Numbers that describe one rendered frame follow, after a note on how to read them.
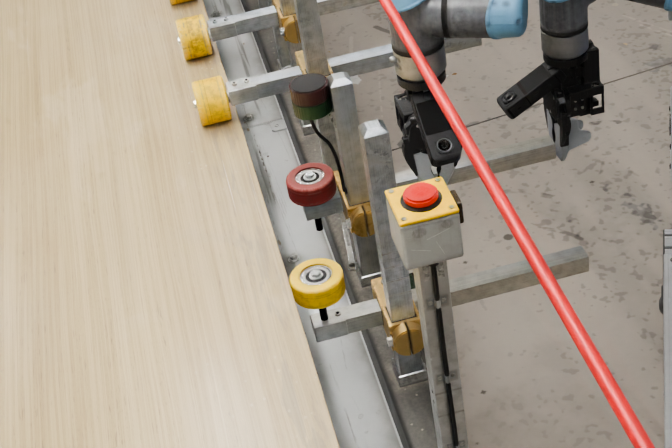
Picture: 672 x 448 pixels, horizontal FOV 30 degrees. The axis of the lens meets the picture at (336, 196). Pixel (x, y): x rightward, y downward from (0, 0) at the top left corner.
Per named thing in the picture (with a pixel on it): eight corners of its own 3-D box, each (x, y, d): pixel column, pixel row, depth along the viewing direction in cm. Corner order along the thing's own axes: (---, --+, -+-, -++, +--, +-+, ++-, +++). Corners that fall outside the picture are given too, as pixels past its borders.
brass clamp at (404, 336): (408, 294, 197) (404, 270, 194) (432, 350, 186) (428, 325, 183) (370, 304, 196) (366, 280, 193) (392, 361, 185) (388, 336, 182)
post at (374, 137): (418, 370, 196) (381, 114, 168) (425, 385, 194) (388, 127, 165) (397, 376, 196) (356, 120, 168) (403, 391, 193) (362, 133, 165)
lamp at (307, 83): (343, 182, 205) (323, 69, 193) (350, 201, 201) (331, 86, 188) (308, 190, 205) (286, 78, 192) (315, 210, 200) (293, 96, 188)
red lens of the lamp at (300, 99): (325, 81, 194) (323, 69, 193) (333, 100, 189) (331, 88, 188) (287, 90, 194) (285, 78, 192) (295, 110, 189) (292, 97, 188)
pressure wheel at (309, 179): (337, 209, 215) (327, 154, 208) (348, 236, 208) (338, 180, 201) (292, 221, 214) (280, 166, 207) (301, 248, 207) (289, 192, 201)
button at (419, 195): (433, 189, 145) (432, 177, 144) (443, 209, 142) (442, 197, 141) (400, 198, 144) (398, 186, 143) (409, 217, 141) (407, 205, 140)
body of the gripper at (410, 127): (443, 116, 193) (436, 48, 186) (460, 145, 186) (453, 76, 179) (395, 128, 192) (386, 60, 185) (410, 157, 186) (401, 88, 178)
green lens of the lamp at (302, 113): (327, 95, 196) (325, 83, 194) (336, 114, 191) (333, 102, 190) (290, 104, 195) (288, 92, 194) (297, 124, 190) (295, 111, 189)
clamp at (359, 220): (364, 187, 215) (360, 163, 212) (383, 233, 204) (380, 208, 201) (332, 195, 214) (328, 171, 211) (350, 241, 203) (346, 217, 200)
